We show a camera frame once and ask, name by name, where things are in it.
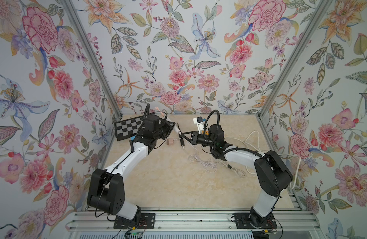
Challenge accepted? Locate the black white checkerboard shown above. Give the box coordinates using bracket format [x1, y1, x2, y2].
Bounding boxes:
[114, 116, 144, 141]

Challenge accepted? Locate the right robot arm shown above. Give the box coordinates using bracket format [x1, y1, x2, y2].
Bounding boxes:
[174, 110, 294, 229]

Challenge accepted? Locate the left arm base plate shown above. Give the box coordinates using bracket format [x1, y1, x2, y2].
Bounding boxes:
[113, 213, 156, 230]

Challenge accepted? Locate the white pink electric toothbrush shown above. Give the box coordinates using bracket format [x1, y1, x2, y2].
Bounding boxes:
[155, 107, 182, 134]

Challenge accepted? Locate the pink USB charger block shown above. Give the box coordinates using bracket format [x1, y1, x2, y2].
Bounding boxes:
[166, 138, 175, 145]

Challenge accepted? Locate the aluminium mounting rail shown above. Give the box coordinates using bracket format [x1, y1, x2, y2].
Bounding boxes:
[66, 208, 320, 232]

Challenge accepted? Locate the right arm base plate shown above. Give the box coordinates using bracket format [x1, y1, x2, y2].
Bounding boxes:
[230, 213, 278, 230]

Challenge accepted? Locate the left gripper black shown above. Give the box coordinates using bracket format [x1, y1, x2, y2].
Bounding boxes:
[153, 119, 176, 141]

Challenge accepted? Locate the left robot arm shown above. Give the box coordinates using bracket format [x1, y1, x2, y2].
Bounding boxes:
[87, 104, 181, 225]

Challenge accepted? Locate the white power strip cord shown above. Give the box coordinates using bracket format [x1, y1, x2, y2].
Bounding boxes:
[225, 130, 301, 190]

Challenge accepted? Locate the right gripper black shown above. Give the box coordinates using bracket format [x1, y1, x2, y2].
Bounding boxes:
[182, 131, 218, 150]

